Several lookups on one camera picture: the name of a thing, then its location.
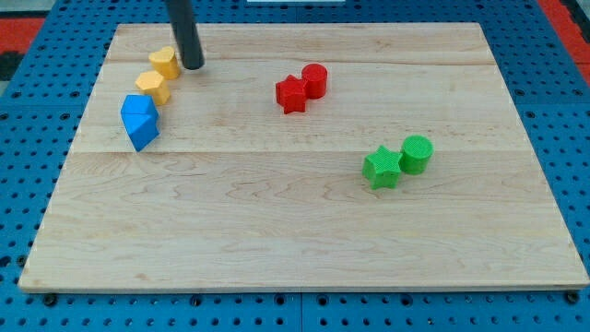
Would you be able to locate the red star block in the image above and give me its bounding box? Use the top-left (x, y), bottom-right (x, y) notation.
top-left (276, 75), bottom-right (307, 114)

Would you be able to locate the red cylinder block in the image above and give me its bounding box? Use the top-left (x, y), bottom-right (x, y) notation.
top-left (301, 64), bottom-right (328, 99)

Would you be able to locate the light wooden board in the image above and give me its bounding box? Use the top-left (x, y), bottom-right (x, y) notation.
top-left (18, 23), bottom-right (589, 294)

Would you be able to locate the blue pentagon block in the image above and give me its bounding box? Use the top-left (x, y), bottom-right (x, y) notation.
top-left (121, 95), bottom-right (159, 117)

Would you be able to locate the yellow hexagon block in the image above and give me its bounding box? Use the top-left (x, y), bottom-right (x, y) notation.
top-left (135, 71), bottom-right (171, 105)

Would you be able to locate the green star block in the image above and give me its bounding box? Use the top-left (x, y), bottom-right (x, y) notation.
top-left (362, 146), bottom-right (402, 190)

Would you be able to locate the blue cube block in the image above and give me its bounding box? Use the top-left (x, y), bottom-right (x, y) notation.
top-left (122, 113), bottom-right (159, 152)

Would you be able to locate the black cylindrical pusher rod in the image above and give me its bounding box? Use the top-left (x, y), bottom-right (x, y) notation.
top-left (165, 0), bottom-right (205, 70)

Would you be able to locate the green cylinder block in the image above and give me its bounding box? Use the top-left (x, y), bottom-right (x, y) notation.
top-left (400, 135), bottom-right (434, 175)

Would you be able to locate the yellow heart block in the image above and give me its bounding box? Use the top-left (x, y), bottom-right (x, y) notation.
top-left (148, 46), bottom-right (181, 79)

